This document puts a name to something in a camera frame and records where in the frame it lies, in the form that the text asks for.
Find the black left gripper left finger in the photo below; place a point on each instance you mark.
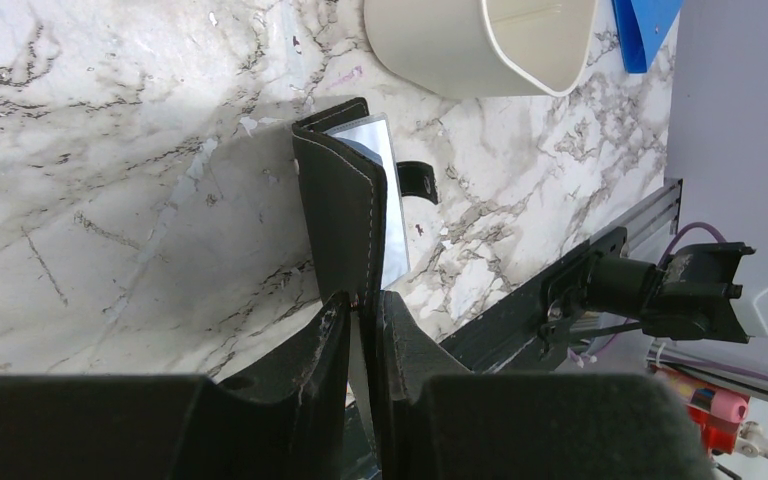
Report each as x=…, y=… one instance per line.
x=279, y=418

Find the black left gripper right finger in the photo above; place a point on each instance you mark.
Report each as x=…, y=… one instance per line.
x=435, y=419

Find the black leather card holder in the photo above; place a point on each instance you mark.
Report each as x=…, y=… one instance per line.
x=352, y=187

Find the white oblong plastic tray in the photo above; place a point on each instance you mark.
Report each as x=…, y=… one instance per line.
x=464, y=49

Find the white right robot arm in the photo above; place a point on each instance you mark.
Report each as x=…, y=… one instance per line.
x=712, y=291

